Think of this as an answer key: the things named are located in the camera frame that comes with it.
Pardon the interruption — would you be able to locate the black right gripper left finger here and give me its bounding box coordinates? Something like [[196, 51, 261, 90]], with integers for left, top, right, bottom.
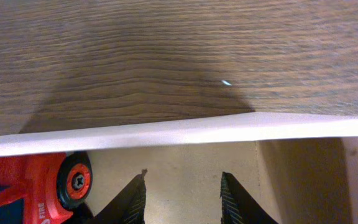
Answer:
[[87, 169, 147, 224]]

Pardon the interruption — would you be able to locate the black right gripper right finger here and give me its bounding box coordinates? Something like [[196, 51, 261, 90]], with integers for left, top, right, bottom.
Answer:
[[220, 172, 277, 224]]

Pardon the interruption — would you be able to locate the red toy fire truck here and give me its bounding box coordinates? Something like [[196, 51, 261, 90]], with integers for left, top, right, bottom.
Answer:
[[0, 152, 93, 224]]

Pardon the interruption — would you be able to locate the beige cardboard box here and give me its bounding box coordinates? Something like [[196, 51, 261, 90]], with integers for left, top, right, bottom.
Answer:
[[0, 113, 358, 223]]

